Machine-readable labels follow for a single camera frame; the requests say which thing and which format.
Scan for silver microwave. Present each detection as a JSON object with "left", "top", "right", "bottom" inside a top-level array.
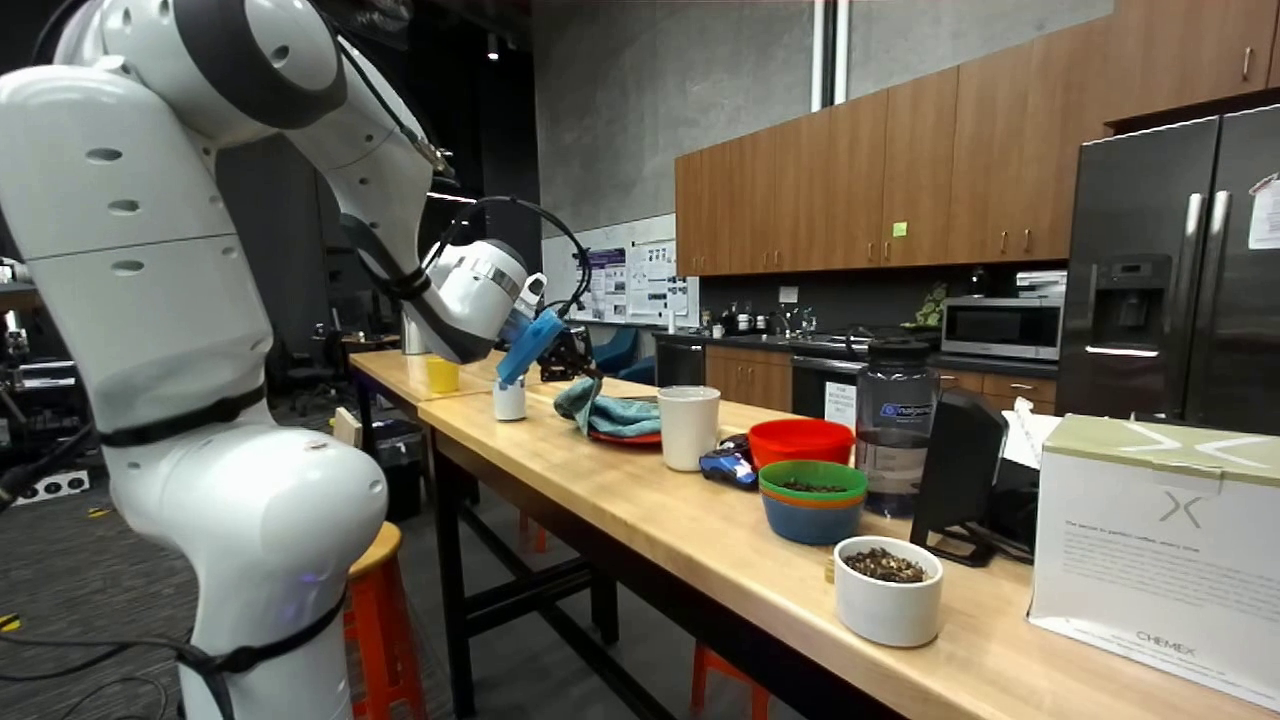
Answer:
[{"left": 936, "top": 292, "right": 1066, "bottom": 362}]

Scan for green bowl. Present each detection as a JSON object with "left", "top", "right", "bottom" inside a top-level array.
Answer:
[{"left": 755, "top": 460, "right": 873, "bottom": 511}]

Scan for brown cabinet above refrigerator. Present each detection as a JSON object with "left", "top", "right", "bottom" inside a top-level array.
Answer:
[{"left": 1098, "top": 0, "right": 1280, "bottom": 133}]

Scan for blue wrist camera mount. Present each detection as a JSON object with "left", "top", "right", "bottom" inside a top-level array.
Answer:
[{"left": 491, "top": 308, "right": 567, "bottom": 390}]

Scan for stainless steel refrigerator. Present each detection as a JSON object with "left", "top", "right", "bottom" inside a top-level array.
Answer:
[{"left": 1057, "top": 100, "right": 1280, "bottom": 433}]

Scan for wooden table black legs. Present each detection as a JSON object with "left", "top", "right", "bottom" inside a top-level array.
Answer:
[
  {"left": 342, "top": 349, "right": 563, "bottom": 442},
  {"left": 417, "top": 362, "right": 1280, "bottom": 720}
]

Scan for small green plant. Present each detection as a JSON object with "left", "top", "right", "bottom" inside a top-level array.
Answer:
[{"left": 902, "top": 285, "right": 952, "bottom": 331}]

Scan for white paper on refrigerator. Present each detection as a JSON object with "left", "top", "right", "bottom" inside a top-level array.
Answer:
[{"left": 1242, "top": 172, "right": 1280, "bottom": 256}]

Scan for black built-in oven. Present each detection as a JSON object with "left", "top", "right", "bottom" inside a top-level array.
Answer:
[{"left": 787, "top": 350, "right": 873, "bottom": 433}]

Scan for orange stool wooden seat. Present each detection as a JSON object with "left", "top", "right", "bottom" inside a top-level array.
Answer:
[{"left": 338, "top": 521, "right": 430, "bottom": 720}]

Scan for white wall poster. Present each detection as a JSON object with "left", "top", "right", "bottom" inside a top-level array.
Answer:
[{"left": 540, "top": 214, "right": 705, "bottom": 337}]

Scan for long brown upper cabinets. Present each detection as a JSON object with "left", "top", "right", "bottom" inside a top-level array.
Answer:
[{"left": 673, "top": 12, "right": 1116, "bottom": 279}]

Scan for white bowl with dark contents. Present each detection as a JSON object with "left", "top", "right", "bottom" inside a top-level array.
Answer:
[{"left": 829, "top": 530, "right": 949, "bottom": 652}]

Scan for red bowl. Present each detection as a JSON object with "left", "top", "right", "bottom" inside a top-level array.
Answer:
[
  {"left": 744, "top": 417, "right": 860, "bottom": 470},
  {"left": 582, "top": 421, "right": 665, "bottom": 456}
]

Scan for blue and black object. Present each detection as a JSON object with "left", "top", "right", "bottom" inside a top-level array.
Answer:
[{"left": 697, "top": 441, "right": 758, "bottom": 492}]

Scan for tall white cup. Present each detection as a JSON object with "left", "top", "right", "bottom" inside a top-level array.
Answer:
[{"left": 657, "top": 383, "right": 725, "bottom": 475}]

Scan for blue bowl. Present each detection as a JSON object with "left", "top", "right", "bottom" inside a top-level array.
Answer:
[{"left": 758, "top": 492, "right": 869, "bottom": 550}]

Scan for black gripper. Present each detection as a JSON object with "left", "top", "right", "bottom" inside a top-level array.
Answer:
[{"left": 540, "top": 315, "right": 597, "bottom": 383}]

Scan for small white can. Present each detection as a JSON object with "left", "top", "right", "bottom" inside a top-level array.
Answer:
[{"left": 486, "top": 378, "right": 527, "bottom": 428}]

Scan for yellow mug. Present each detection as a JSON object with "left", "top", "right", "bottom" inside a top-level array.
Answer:
[{"left": 419, "top": 350, "right": 467, "bottom": 401}]

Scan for white box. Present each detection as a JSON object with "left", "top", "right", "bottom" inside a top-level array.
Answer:
[{"left": 1029, "top": 411, "right": 1280, "bottom": 717}]

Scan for blue chair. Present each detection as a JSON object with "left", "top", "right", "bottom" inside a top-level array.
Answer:
[{"left": 588, "top": 323, "right": 660, "bottom": 383}]

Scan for brown wooden lower cabinet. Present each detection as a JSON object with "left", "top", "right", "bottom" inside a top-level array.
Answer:
[
  {"left": 700, "top": 345, "right": 798, "bottom": 411},
  {"left": 931, "top": 367, "right": 1064, "bottom": 417}
]

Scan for blue towel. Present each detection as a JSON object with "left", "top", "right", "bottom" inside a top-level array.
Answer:
[{"left": 552, "top": 372, "right": 665, "bottom": 441}]

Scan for orange metal stool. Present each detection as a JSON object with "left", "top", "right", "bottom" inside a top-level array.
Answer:
[{"left": 689, "top": 640, "right": 773, "bottom": 720}]

